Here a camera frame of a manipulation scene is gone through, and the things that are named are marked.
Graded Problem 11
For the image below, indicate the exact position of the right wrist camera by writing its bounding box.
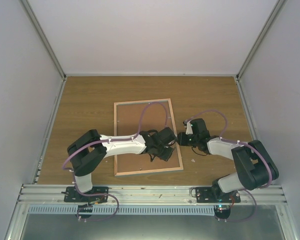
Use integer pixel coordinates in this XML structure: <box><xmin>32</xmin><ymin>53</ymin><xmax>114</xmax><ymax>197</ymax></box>
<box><xmin>183</xmin><ymin>120</ymin><xmax>193</xmax><ymax>135</ymax></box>

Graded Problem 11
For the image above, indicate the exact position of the grey slotted cable duct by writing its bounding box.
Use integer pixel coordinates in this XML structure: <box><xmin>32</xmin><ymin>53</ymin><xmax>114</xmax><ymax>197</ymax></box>
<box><xmin>28</xmin><ymin>204</ymin><xmax>215</xmax><ymax>216</ymax></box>

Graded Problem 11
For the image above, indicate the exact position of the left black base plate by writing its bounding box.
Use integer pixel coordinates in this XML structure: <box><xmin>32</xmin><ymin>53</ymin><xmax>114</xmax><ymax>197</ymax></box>
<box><xmin>61</xmin><ymin>186</ymin><xmax>109</xmax><ymax>204</ymax></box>

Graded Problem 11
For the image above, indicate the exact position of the blue wooden picture frame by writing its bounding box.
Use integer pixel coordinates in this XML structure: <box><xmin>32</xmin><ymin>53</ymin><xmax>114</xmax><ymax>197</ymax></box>
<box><xmin>114</xmin><ymin>98</ymin><xmax>184</xmax><ymax>177</ymax></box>

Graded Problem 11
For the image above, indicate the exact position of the left aluminium corner post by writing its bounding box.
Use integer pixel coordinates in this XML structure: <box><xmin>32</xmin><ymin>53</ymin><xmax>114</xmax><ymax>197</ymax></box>
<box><xmin>19</xmin><ymin>0</ymin><xmax>67</xmax><ymax>82</ymax></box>

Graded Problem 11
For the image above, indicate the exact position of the right aluminium corner post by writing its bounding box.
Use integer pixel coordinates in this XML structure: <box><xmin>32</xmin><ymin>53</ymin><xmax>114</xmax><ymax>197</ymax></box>
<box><xmin>235</xmin><ymin>0</ymin><xmax>287</xmax><ymax>82</ymax></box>

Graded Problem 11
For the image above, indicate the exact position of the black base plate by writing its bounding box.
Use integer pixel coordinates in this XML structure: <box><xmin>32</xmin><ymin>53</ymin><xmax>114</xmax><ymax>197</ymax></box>
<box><xmin>189</xmin><ymin>186</ymin><xmax>241</xmax><ymax>204</ymax></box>
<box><xmin>61</xmin><ymin>186</ymin><xmax>109</xmax><ymax>204</ymax></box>

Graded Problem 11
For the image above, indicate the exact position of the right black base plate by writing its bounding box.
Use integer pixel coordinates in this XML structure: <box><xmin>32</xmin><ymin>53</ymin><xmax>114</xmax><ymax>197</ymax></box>
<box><xmin>189</xmin><ymin>186</ymin><xmax>241</xmax><ymax>204</ymax></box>

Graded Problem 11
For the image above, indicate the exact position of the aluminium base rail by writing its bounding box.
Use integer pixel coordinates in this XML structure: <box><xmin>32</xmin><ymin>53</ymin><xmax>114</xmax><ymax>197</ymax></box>
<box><xmin>17</xmin><ymin>184</ymin><xmax>288</xmax><ymax>206</ymax></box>

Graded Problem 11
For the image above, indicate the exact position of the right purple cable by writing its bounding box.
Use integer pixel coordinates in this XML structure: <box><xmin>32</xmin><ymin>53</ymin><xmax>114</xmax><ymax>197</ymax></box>
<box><xmin>188</xmin><ymin>109</ymin><xmax>273</xmax><ymax>188</ymax></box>

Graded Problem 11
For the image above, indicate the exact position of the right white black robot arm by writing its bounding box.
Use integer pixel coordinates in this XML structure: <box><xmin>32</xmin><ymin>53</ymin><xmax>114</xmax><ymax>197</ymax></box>
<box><xmin>177</xmin><ymin>118</ymin><xmax>279</xmax><ymax>203</ymax></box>

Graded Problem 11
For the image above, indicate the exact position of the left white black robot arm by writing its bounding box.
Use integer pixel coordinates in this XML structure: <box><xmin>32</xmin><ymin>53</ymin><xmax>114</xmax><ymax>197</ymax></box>
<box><xmin>67</xmin><ymin>127</ymin><xmax>177</xmax><ymax>202</ymax></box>

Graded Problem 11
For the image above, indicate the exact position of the aluminium corner post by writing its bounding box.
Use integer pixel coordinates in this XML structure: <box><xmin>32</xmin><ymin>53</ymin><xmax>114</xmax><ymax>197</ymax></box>
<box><xmin>235</xmin><ymin>0</ymin><xmax>287</xmax><ymax>82</ymax></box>
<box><xmin>19</xmin><ymin>0</ymin><xmax>67</xmax><ymax>82</ymax></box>

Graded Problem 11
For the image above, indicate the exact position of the purple cable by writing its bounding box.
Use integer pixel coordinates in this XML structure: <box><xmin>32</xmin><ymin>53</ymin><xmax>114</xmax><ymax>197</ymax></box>
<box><xmin>62</xmin><ymin>101</ymin><xmax>172</xmax><ymax>198</ymax></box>
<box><xmin>188</xmin><ymin>109</ymin><xmax>273</xmax><ymax>188</ymax></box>

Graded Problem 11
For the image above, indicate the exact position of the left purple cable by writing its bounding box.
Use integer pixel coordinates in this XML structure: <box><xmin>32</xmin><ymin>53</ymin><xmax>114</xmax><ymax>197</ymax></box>
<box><xmin>62</xmin><ymin>101</ymin><xmax>172</xmax><ymax>198</ymax></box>

